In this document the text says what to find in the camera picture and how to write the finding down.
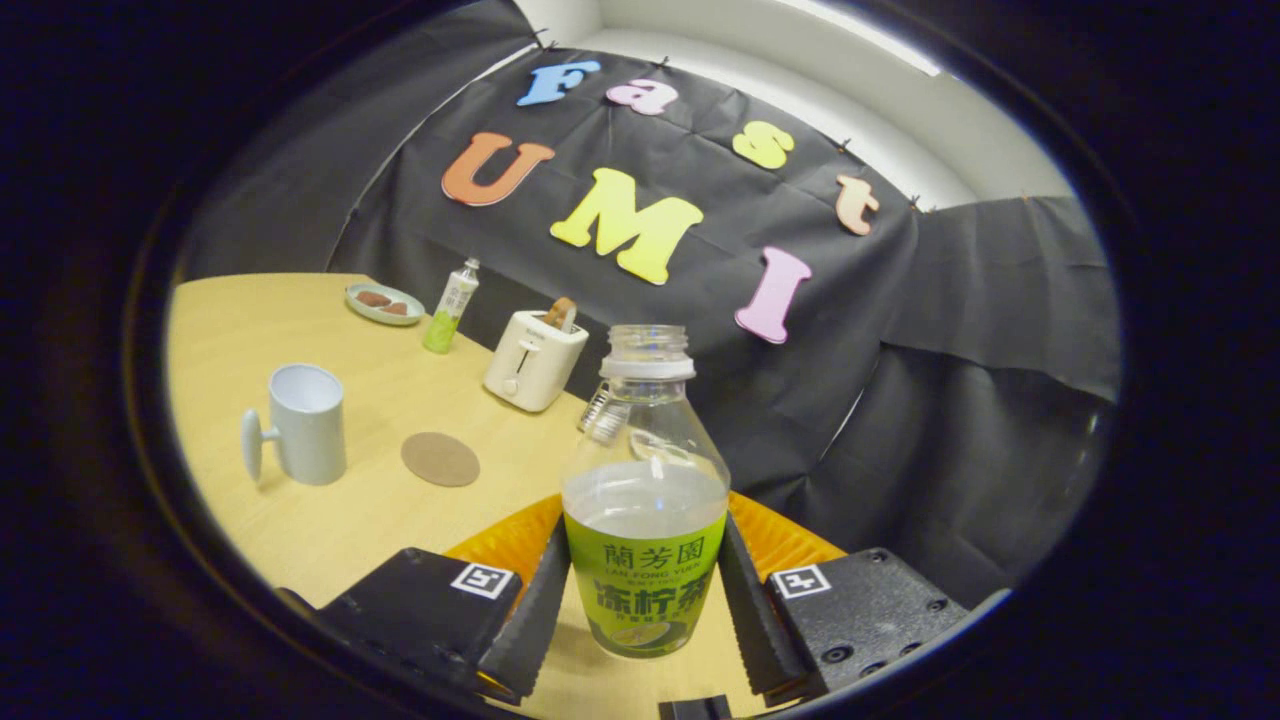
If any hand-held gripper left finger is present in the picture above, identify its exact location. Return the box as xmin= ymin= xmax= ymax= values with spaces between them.
xmin=318 ymin=493 xmax=573 ymax=701

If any round brown coaster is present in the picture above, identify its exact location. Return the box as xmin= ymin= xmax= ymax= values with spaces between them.
xmin=401 ymin=431 xmax=481 ymax=488

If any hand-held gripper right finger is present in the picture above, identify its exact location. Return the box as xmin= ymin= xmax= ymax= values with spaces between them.
xmin=718 ymin=490 xmax=971 ymax=699

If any clear juice bottle green label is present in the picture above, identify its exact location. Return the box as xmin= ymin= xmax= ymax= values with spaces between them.
xmin=561 ymin=324 xmax=732 ymax=660

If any wire mesh utensil holder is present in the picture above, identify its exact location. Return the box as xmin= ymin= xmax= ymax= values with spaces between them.
xmin=578 ymin=380 xmax=626 ymax=443

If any slim bottle with green drink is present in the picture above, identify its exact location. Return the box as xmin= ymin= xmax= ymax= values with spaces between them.
xmin=422 ymin=258 xmax=482 ymax=355

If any pale green plate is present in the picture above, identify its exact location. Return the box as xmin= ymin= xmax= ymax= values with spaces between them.
xmin=345 ymin=282 xmax=426 ymax=327

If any pale blue cup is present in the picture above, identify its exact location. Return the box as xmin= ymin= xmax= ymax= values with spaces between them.
xmin=240 ymin=363 xmax=348 ymax=487

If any wooden table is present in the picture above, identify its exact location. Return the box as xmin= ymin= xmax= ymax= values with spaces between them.
xmin=165 ymin=272 xmax=801 ymax=720

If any cream toaster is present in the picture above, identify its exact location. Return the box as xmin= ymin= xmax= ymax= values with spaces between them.
xmin=483 ymin=309 xmax=590 ymax=413

